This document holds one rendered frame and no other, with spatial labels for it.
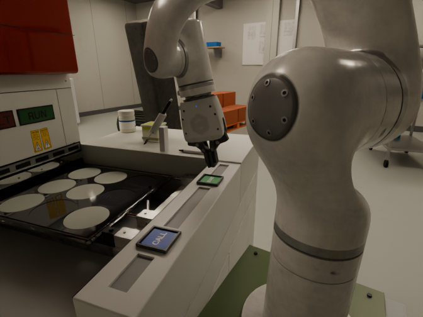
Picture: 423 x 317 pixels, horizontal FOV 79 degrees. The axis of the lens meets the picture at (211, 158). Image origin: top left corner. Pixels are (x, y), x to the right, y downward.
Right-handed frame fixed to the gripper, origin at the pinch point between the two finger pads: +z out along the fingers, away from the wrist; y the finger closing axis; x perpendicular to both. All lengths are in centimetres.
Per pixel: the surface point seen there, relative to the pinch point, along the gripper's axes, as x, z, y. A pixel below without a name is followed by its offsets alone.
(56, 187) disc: -7.0, 2.1, -48.4
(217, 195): -7.3, 6.8, 2.6
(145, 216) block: -13.3, 8.6, -14.0
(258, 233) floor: 119, 100, -23
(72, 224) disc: -20.8, 6.4, -28.2
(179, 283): -28.7, 12.1, 2.0
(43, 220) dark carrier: -21.7, 4.7, -35.8
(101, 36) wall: 585, -212, -495
